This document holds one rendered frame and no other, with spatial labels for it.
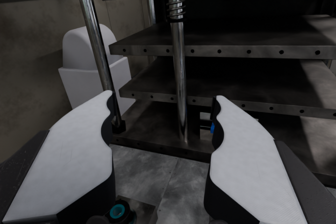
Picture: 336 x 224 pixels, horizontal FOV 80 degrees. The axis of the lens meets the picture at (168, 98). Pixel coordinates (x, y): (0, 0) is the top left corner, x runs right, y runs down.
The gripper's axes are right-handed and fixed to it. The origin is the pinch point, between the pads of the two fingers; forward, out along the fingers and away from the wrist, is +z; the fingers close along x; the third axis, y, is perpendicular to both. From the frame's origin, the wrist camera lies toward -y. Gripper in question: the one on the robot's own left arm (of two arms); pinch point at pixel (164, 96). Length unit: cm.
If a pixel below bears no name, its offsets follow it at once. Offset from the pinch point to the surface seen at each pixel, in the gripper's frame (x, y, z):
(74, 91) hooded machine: -103, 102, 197
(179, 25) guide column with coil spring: 5, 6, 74
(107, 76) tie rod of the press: -30, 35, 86
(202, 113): 19, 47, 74
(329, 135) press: 85, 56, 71
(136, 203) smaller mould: -8, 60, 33
